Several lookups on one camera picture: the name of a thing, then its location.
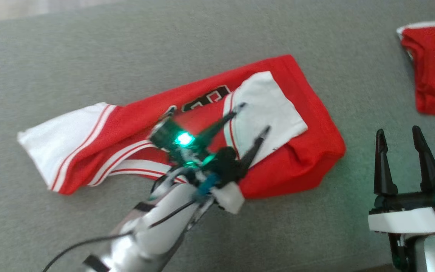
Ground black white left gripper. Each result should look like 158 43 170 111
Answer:
150 103 271 214

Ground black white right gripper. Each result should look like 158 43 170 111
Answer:
368 126 435 233

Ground red white basketball jersey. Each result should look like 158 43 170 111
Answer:
17 55 346 199

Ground large grey sofa seat cushion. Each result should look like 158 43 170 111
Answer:
0 0 435 272

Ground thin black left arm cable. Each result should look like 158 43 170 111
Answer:
42 232 137 272

